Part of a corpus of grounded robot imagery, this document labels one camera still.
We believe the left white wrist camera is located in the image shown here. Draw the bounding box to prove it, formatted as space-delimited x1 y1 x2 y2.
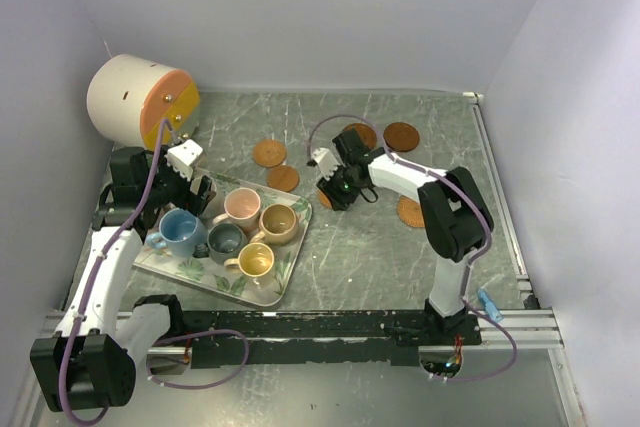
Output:
165 139 204 181

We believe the blue connector clip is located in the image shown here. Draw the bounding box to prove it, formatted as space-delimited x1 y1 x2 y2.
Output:
477 289 503 323

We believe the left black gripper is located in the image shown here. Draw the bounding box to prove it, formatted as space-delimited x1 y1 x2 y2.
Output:
142 145 216 217

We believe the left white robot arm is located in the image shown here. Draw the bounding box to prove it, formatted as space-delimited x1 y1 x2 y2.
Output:
30 140 212 413

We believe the white cylindrical drawer box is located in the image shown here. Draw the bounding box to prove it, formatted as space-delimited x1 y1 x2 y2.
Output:
86 54 200 150

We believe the tan brown mug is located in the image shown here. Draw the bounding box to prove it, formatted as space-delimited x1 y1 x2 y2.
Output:
250 204 299 246

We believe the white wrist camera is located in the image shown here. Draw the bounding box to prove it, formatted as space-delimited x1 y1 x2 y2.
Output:
307 148 343 180
165 139 204 181

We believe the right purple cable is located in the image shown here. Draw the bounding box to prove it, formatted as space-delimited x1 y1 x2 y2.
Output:
305 114 518 384

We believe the smooth light wood coaster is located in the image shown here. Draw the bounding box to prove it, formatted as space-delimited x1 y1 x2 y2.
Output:
267 165 300 192

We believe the blue mug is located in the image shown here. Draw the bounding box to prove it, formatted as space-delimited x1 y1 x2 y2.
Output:
145 208 207 258

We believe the floral serving tray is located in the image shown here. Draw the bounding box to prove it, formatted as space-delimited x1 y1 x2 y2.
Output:
128 171 315 309

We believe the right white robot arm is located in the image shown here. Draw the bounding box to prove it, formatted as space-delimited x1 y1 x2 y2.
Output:
307 130 494 345

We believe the grey mug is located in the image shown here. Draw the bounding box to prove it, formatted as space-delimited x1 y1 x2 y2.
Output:
207 223 248 265

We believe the large woven rattan coaster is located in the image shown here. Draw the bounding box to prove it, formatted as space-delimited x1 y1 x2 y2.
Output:
397 196 425 228

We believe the beige mug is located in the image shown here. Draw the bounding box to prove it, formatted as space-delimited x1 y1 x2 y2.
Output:
164 185 224 220

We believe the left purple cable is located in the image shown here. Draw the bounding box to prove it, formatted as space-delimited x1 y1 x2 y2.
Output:
58 117 250 423

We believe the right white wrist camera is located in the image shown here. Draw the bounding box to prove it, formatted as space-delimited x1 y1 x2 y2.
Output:
307 148 343 180

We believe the reddish brown wood coaster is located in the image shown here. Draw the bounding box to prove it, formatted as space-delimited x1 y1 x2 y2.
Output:
383 122 420 152

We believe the pink mug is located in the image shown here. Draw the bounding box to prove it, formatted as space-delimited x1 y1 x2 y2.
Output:
212 187 262 232

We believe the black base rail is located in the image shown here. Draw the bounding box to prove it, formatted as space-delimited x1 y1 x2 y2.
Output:
183 307 481 369

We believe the hidden light wood coaster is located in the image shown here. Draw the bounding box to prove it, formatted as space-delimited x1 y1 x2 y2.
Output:
317 190 333 210

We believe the purple cable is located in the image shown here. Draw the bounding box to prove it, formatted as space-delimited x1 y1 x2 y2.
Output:
305 114 518 384
58 117 250 423

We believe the yellow mug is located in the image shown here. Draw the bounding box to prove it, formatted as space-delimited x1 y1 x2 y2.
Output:
223 243 275 278

